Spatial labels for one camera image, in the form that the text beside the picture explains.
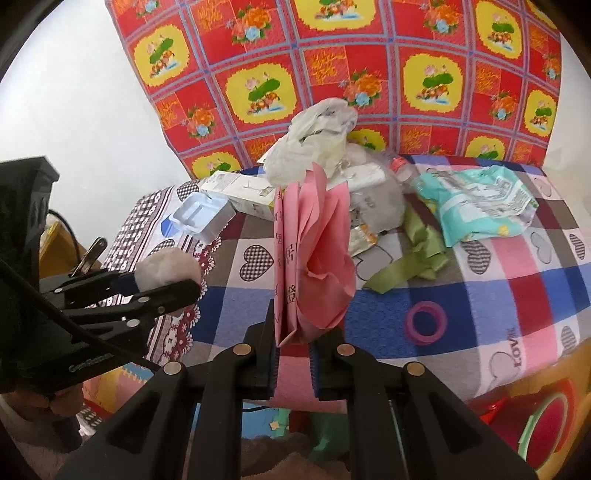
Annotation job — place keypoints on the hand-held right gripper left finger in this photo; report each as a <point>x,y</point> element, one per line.
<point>275,369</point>

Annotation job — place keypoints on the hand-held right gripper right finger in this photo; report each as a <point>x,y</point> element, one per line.
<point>316,369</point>

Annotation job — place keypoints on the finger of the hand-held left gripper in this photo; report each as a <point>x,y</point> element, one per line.
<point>175,295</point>
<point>129,286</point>

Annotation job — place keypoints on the pink paper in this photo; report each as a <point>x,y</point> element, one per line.
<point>318,258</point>

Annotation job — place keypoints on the white plastic bag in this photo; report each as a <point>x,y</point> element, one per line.
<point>300,147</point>

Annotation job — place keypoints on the red bucket with green rim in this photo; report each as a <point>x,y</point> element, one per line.
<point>549,436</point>

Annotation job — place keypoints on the person's left hand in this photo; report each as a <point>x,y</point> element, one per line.
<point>55,401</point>

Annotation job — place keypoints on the metal spring clip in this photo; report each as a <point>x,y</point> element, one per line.
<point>90,256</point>

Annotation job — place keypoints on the brown fuzzy pants leg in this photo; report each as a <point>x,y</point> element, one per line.
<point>277,461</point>

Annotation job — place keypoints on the purple tape roll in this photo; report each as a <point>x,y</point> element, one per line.
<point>408,323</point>

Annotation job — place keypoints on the green crumpled wrapper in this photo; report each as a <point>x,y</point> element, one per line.
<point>392,277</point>

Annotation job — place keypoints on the white carton box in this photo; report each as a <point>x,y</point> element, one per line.
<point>235,191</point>

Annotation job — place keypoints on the checkered heart blanket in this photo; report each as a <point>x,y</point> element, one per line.
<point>461,300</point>

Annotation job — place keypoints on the clear plastic bag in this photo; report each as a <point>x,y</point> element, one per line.
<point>378,203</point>

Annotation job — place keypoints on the white paper packet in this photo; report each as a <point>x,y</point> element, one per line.
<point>360,177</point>

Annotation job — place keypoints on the plastic bottle with red cap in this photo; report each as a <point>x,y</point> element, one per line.
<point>401,170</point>

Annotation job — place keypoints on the teal wipes packet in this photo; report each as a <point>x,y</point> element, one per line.
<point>475,203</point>

